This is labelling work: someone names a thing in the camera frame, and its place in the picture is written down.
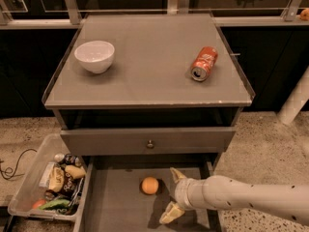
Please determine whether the clear plastic bin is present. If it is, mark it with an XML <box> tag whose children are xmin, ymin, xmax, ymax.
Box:
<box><xmin>8</xmin><ymin>133</ymin><xmax>92</xmax><ymax>222</ymax></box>

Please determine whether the metal railing frame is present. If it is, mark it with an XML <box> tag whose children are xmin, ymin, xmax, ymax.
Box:
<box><xmin>0</xmin><ymin>0</ymin><xmax>309</xmax><ymax>30</ymax></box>

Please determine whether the orange fruit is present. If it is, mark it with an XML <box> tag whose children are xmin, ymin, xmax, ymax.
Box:
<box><xmin>141</xmin><ymin>177</ymin><xmax>159</xmax><ymax>195</ymax></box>

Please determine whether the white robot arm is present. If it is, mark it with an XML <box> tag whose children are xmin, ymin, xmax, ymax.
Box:
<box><xmin>159</xmin><ymin>167</ymin><xmax>309</xmax><ymax>226</ymax></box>

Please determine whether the red soda can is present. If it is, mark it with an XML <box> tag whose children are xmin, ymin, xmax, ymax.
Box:
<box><xmin>190</xmin><ymin>46</ymin><xmax>218</xmax><ymax>82</ymax></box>

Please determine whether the white ceramic bowl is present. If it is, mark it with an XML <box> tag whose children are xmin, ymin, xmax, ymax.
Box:
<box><xmin>74</xmin><ymin>41</ymin><xmax>115</xmax><ymax>73</ymax></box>

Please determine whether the closed top drawer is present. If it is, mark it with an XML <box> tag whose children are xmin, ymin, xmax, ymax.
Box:
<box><xmin>60</xmin><ymin>127</ymin><xmax>236</xmax><ymax>156</ymax></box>

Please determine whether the grey drawer cabinet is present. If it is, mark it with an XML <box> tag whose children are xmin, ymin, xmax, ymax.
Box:
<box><xmin>42</xmin><ymin>13</ymin><xmax>256</xmax><ymax>232</ymax></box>

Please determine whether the red apple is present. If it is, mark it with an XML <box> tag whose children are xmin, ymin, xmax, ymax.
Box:
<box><xmin>32</xmin><ymin>199</ymin><xmax>46</xmax><ymax>209</ymax></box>

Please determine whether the open middle drawer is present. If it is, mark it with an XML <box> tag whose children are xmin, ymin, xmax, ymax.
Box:
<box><xmin>73</xmin><ymin>154</ymin><xmax>225</xmax><ymax>232</ymax></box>

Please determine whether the green snack packet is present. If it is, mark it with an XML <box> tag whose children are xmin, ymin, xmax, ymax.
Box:
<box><xmin>39</xmin><ymin>199</ymin><xmax>70</xmax><ymax>210</ymax></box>

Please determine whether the dark snack bag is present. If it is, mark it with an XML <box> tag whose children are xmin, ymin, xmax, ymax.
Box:
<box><xmin>59</xmin><ymin>173</ymin><xmax>78</xmax><ymax>197</ymax></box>

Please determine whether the white post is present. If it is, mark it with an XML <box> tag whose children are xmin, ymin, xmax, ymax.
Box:
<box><xmin>277</xmin><ymin>67</ymin><xmax>309</xmax><ymax>125</ymax></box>

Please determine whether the round drawer knob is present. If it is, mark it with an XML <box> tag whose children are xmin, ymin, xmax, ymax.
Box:
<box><xmin>147</xmin><ymin>140</ymin><xmax>155</xmax><ymax>149</ymax></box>

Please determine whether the yellow chip bag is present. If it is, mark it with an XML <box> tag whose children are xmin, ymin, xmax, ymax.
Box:
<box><xmin>48</xmin><ymin>167</ymin><xmax>65</xmax><ymax>192</ymax></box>

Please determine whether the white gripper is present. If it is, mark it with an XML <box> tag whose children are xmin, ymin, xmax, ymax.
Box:
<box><xmin>159</xmin><ymin>167</ymin><xmax>207</xmax><ymax>224</ymax></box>

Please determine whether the small orange on ledge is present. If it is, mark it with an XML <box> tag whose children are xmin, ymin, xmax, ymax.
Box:
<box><xmin>300</xmin><ymin>8</ymin><xmax>309</xmax><ymax>20</ymax></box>

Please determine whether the black cable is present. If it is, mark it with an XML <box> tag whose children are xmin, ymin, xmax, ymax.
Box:
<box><xmin>0</xmin><ymin>148</ymin><xmax>39</xmax><ymax>181</ymax></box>

